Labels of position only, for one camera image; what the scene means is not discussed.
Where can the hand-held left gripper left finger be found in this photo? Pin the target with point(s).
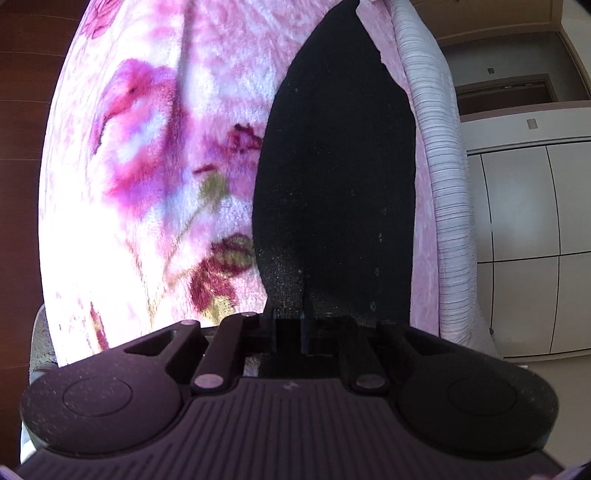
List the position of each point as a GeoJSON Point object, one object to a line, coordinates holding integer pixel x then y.
{"type": "Point", "coordinates": [259, 330]}

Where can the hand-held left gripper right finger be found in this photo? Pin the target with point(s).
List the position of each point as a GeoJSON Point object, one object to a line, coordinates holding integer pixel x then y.
{"type": "Point", "coordinates": [318, 333]}

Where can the black garment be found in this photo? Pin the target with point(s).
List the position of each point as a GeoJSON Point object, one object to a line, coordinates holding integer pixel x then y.
{"type": "Point", "coordinates": [333, 184]}

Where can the pink floral blanket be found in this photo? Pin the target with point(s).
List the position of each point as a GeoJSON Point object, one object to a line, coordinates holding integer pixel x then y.
{"type": "Point", "coordinates": [152, 175]}

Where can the white wardrobe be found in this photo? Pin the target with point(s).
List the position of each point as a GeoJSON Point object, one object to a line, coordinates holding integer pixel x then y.
{"type": "Point", "coordinates": [526, 249]}

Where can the brown door frame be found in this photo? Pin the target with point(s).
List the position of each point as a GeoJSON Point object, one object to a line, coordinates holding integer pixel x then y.
{"type": "Point", "coordinates": [505, 94]}

